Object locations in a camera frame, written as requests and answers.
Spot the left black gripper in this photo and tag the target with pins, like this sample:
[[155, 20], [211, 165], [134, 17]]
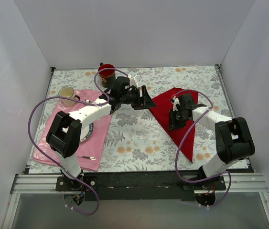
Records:
[[139, 97]]

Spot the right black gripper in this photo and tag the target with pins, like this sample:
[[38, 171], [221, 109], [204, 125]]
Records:
[[175, 117]]

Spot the red cloth napkin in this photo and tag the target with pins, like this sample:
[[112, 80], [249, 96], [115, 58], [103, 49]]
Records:
[[161, 114]]

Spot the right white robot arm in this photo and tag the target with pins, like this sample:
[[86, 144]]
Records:
[[232, 135]]

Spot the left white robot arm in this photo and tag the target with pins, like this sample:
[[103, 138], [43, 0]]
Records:
[[65, 131]]

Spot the floral tablecloth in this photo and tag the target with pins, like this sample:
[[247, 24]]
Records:
[[135, 140]]

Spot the black red mug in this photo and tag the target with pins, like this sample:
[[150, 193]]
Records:
[[107, 74]]

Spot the silver spoon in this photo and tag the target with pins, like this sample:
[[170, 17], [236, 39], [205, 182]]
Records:
[[86, 101]]

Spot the white plate teal rim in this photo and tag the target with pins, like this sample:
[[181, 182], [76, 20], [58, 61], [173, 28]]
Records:
[[86, 132]]

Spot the pink cloth placemat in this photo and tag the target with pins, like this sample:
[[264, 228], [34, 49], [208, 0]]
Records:
[[93, 146]]

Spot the silver fork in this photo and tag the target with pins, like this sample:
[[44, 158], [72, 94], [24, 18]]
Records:
[[88, 157]]

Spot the cream enamel mug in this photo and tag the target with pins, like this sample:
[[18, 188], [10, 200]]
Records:
[[68, 92]]

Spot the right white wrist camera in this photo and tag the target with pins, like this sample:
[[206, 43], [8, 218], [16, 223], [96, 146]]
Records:
[[176, 104]]

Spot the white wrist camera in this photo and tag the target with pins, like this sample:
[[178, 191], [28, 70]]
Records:
[[176, 104], [134, 80]]

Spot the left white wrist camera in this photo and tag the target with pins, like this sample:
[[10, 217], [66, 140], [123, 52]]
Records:
[[134, 80]]

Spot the black mounting base plate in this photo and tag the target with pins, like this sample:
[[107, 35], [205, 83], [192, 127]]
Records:
[[147, 186]]

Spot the aluminium frame rail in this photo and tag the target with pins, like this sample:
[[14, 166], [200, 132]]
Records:
[[48, 184]]

